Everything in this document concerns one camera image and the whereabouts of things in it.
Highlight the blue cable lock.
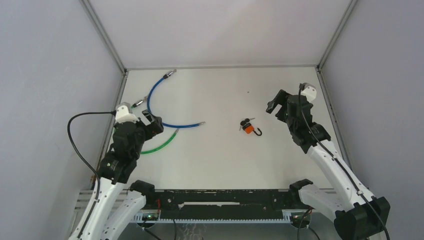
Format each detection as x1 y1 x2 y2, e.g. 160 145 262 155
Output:
146 69 206 129

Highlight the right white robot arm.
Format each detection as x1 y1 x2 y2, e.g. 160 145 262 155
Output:
266 89 391 240

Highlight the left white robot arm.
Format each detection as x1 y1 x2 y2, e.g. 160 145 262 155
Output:
67 106 164 240

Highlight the orange padlock with keys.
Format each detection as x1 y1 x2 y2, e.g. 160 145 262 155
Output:
239 118 263 137

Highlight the green cable lock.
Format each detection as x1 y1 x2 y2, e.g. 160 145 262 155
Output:
130 95 179 155

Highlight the right black camera cable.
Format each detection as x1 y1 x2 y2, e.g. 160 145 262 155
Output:
298 84 392 240

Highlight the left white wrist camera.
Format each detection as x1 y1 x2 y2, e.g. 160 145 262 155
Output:
115 102 139 124

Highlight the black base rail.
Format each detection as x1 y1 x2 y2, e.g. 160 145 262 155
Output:
143 189 308 220

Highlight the white slotted cable duct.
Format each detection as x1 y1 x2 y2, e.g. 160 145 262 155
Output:
130 211 304 224

